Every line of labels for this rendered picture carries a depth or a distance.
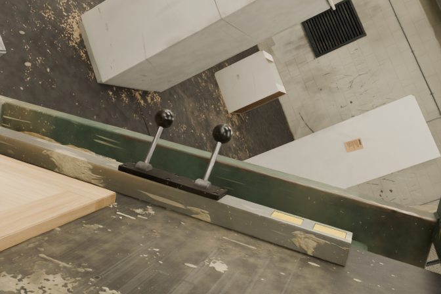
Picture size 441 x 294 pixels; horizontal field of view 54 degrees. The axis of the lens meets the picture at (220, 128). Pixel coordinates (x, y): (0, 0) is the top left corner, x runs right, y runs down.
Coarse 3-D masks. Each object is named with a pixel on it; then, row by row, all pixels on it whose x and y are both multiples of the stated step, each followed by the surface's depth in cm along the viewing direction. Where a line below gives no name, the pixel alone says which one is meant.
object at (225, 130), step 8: (216, 128) 78; (224, 128) 77; (216, 136) 78; (224, 136) 77; (216, 144) 78; (216, 152) 77; (208, 168) 76; (208, 176) 76; (200, 184) 75; (208, 184) 75
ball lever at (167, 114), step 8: (160, 112) 81; (168, 112) 81; (160, 120) 81; (168, 120) 81; (160, 128) 81; (152, 144) 80; (152, 152) 80; (144, 160) 79; (136, 168) 79; (144, 168) 78
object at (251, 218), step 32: (0, 128) 92; (32, 160) 85; (64, 160) 82; (96, 160) 82; (128, 192) 78; (160, 192) 76; (224, 224) 72; (256, 224) 70; (288, 224) 68; (320, 224) 71; (320, 256) 67
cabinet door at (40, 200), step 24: (0, 168) 74; (24, 168) 76; (0, 192) 64; (24, 192) 66; (48, 192) 68; (72, 192) 69; (96, 192) 71; (0, 216) 56; (24, 216) 57; (48, 216) 59; (72, 216) 63; (0, 240) 51; (24, 240) 55
